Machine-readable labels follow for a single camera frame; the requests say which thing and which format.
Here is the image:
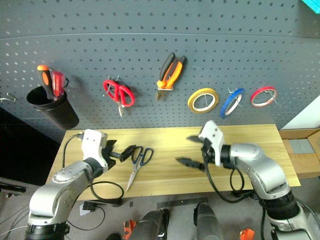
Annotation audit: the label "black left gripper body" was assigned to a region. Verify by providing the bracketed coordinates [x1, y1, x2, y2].
[100, 139, 118, 172]

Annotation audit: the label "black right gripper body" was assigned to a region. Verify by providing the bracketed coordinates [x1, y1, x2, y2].
[200, 138, 216, 166]

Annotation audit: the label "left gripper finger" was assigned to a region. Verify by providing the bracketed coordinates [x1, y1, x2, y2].
[110, 152, 130, 163]
[121, 144, 137, 159]

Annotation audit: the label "yellow tape roll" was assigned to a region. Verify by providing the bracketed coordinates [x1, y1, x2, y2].
[187, 87, 220, 114]

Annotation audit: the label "blue tape roll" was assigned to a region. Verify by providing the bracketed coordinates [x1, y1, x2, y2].
[219, 87, 246, 119]

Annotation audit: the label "red tape roll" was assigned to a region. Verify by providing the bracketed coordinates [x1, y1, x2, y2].
[250, 86, 278, 108]

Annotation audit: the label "empty metal pegboard hook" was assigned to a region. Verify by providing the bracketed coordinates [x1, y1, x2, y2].
[0, 92, 17, 103]

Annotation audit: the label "grey metal pegboard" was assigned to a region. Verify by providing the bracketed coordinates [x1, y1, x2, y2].
[0, 0, 320, 144]

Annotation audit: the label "blue and black scissors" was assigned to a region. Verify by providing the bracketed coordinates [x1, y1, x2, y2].
[125, 146, 155, 193]

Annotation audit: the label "black metal strip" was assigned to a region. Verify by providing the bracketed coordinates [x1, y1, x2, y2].
[156, 196, 209, 209]

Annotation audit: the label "white paper tag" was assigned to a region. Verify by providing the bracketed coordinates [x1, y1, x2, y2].
[79, 202, 92, 217]

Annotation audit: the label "dark rounded shape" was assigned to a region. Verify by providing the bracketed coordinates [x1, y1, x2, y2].
[129, 208, 171, 240]
[193, 202, 224, 240]

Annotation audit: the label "metal scissors hook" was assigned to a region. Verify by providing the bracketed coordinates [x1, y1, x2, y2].
[102, 75, 121, 97]

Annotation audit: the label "black cup holder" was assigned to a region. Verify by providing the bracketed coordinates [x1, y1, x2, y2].
[26, 85, 80, 131]

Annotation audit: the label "orange and black pliers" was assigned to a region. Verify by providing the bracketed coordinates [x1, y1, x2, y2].
[156, 52, 188, 101]

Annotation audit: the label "orange plastic piece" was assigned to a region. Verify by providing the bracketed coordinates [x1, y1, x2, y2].
[239, 227, 256, 240]
[122, 219, 137, 240]

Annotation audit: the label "black cabinet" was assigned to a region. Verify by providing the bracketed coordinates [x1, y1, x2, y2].
[0, 106, 66, 187]

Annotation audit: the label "brown cardboard box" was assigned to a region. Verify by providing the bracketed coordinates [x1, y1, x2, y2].
[278, 128, 320, 180]

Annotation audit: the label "orange and black screwdriver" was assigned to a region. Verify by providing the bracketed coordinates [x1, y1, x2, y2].
[36, 64, 55, 101]

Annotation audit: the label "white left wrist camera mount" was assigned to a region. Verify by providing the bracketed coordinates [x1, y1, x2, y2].
[81, 128, 109, 168]

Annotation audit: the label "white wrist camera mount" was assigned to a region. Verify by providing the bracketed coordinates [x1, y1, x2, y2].
[197, 120, 224, 168]
[81, 128, 109, 168]

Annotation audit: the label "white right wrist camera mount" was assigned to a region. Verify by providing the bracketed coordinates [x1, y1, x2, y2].
[197, 120, 224, 168]

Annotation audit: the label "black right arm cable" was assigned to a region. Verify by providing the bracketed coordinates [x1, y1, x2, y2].
[202, 159, 254, 204]

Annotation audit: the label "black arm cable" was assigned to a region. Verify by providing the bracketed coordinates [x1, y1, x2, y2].
[202, 159, 254, 204]
[62, 132, 125, 207]

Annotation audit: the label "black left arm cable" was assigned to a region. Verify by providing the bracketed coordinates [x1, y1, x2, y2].
[62, 132, 125, 207]

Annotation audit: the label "red handled scissors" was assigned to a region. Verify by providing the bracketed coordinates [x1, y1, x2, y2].
[103, 79, 136, 118]

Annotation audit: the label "red handled screwdriver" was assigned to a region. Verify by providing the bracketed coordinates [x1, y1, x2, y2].
[50, 70, 67, 102]

